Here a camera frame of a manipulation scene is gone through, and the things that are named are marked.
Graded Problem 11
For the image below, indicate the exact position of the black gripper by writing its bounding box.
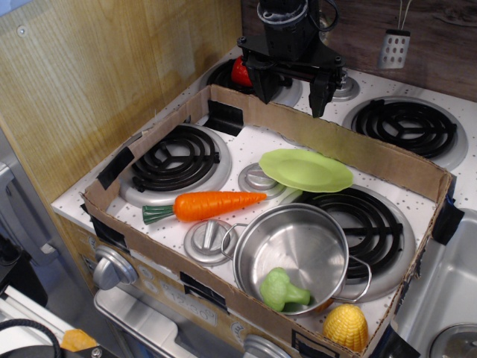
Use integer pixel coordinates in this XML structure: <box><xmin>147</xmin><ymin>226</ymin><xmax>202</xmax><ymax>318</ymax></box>
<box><xmin>238</xmin><ymin>0</ymin><xmax>344</xmax><ymax>118</ymax></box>

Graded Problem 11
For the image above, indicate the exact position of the green toy broccoli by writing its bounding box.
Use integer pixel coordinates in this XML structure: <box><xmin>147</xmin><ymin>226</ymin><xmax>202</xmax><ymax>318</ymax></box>
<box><xmin>259</xmin><ymin>267</ymin><xmax>311</xmax><ymax>312</ymax></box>

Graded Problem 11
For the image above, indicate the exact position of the silver knob back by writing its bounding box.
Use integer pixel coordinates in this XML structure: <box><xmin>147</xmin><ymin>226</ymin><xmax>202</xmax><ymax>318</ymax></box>
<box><xmin>332</xmin><ymin>72</ymin><xmax>360</xmax><ymax>102</ymax></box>

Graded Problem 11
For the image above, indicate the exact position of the red toy strawberry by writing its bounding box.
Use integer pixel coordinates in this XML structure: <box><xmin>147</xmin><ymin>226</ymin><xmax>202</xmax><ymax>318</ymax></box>
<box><xmin>230</xmin><ymin>57</ymin><xmax>253</xmax><ymax>88</ymax></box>

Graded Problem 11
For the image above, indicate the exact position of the back left black burner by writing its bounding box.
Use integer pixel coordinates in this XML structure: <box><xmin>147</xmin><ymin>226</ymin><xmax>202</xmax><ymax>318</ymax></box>
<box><xmin>200</xmin><ymin>57</ymin><xmax>303</xmax><ymax>108</ymax></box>

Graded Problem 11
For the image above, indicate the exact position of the black burner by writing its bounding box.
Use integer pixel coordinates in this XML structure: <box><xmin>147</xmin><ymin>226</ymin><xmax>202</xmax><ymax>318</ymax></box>
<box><xmin>343</xmin><ymin>96</ymin><xmax>468</xmax><ymax>170</ymax></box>
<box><xmin>200</xmin><ymin>57</ymin><xmax>303</xmax><ymax>108</ymax></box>
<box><xmin>288</xmin><ymin>186</ymin><xmax>417</xmax><ymax>302</ymax></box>
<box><xmin>120</xmin><ymin>124</ymin><xmax>232</xmax><ymax>208</ymax></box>

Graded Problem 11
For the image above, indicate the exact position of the light green plastic plate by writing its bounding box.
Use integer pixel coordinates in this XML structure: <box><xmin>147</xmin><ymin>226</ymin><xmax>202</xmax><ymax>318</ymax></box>
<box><xmin>259</xmin><ymin>149</ymin><xmax>353</xmax><ymax>192</ymax></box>

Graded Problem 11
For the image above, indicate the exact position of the silver knob middle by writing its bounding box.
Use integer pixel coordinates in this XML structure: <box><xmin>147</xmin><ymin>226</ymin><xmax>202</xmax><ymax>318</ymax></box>
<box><xmin>238</xmin><ymin>163</ymin><xmax>285</xmax><ymax>199</ymax></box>

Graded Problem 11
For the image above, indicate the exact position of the hanging metal spatula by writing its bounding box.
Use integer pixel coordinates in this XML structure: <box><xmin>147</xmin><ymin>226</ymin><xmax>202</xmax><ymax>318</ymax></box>
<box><xmin>377</xmin><ymin>1</ymin><xmax>412</xmax><ymax>70</ymax></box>

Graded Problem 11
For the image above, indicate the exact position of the back right black burner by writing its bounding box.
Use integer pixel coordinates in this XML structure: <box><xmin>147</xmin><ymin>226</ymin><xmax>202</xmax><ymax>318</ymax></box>
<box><xmin>343</xmin><ymin>96</ymin><xmax>468</xmax><ymax>170</ymax></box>

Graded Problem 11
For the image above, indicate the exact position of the front left black burner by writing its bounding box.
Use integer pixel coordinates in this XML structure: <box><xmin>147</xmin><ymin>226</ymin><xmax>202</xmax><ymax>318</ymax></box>
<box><xmin>120</xmin><ymin>124</ymin><xmax>232</xmax><ymax>208</ymax></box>

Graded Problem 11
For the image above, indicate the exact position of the brown cardboard fence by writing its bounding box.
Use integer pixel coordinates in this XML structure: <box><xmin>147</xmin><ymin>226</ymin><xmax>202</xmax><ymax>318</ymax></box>
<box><xmin>80</xmin><ymin>84</ymin><xmax>455</xmax><ymax>358</ymax></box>

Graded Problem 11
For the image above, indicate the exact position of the orange toy carrot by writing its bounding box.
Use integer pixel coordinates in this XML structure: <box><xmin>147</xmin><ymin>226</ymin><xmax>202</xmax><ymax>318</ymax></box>
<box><xmin>142</xmin><ymin>191</ymin><xmax>267</xmax><ymax>224</ymax></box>

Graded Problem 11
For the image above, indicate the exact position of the front right black burner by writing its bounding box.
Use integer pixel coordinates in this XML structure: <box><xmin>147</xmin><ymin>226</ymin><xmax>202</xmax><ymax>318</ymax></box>
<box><xmin>288</xmin><ymin>186</ymin><xmax>417</xmax><ymax>302</ymax></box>

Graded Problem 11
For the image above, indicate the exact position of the silver knob front centre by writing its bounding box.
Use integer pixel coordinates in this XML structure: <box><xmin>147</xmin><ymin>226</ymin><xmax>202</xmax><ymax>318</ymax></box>
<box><xmin>183</xmin><ymin>219</ymin><xmax>239</xmax><ymax>266</ymax></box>

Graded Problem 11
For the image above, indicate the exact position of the yellow toy corn cob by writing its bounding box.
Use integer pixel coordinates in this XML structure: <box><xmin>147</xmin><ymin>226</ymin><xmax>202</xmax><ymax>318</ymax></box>
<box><xmin>323</xmin><ymin>304</ymin><xmax>368</xmax><ymax>352</ymax></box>

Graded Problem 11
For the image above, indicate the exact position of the steel sink basin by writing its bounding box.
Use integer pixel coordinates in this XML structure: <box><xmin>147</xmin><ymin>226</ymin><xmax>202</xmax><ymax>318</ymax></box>
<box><xmin>389</xmin><ymin>209</ymin><xmax>476</xmax><ymax>357</ymax></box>

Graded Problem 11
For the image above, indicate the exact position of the silver oven front knob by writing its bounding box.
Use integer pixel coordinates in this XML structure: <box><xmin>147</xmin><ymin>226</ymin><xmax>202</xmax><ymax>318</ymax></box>
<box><xmin>93</xmin><ymin>245</ymin><xmax>139</xmax><ymax>290</ymax></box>

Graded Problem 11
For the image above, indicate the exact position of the silver oven knob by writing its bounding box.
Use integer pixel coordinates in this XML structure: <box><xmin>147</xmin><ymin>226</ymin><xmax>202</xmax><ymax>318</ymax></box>
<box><xmin>243</xmin><ymin>334</ymin><xmax>291</xmax><ymax>358</ymax></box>
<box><xmin>93</xmin><ymin>245</ymin><xmax>139</xmax><ymax>290</ymax></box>

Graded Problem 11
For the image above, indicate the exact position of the silver sink drain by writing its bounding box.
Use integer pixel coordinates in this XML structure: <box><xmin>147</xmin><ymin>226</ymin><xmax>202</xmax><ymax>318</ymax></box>
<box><xmin>429</xmin><ymin>323</ymin><xmax>476</xmax><ymax>358</ymax></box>

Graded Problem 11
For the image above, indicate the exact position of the orange object lower left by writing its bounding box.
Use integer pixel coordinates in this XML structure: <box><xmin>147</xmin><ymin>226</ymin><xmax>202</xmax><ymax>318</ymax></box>
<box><xmin>60</xmin><ymin>329</ymin><xmax>98</xmax><ymax>352</ymax></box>

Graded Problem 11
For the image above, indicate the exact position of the steel pot with handles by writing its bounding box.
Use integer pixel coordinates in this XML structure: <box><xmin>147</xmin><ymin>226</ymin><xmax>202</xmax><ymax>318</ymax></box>
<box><xmin>221</xmin><ymin>203</ymin><xmax>354</xmax><ymax>316</ymax></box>

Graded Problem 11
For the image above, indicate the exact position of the silver oven door handle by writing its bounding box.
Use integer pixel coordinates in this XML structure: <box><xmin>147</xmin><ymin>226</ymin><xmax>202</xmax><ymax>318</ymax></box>
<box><xmin>94</xmin><ymin>287</ymin><xmax>242</xmax><ymax>357</ymax></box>

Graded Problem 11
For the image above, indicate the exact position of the black cable lower left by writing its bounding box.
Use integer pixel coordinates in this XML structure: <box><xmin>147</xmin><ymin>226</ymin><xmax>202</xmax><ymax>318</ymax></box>
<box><xmin>0</xmin><ymin>318</ymin><xmax>63</xmax><ymax>358</ymax></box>

